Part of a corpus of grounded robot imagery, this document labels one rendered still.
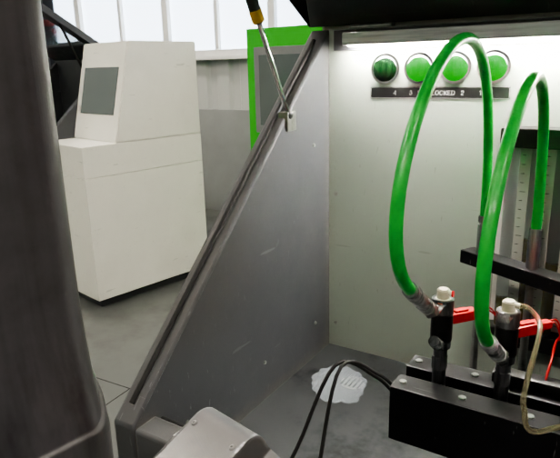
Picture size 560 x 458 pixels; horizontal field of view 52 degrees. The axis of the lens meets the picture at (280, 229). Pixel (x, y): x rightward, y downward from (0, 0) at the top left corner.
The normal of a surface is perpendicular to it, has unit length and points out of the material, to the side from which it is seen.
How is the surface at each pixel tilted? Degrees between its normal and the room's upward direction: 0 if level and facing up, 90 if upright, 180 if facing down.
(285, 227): 90
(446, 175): 90
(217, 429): 22
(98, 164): 90
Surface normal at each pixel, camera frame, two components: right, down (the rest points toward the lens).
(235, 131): -0.49, 0.25
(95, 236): 0.73, 0.17
